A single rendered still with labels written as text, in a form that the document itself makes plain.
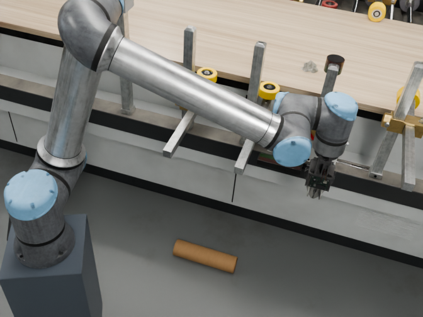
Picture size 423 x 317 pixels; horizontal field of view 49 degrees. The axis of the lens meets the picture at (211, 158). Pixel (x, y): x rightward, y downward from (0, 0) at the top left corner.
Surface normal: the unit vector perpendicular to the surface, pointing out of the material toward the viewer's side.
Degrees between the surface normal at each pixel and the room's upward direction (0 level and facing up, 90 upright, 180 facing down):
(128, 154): 90
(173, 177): 90
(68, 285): 90
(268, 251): 0
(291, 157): 92
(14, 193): 5
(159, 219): 0
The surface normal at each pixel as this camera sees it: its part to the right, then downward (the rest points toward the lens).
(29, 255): -0.14, 0.36
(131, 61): 0.14, 0.18
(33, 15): 0.07, -0.74
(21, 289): 0.13, 0.67
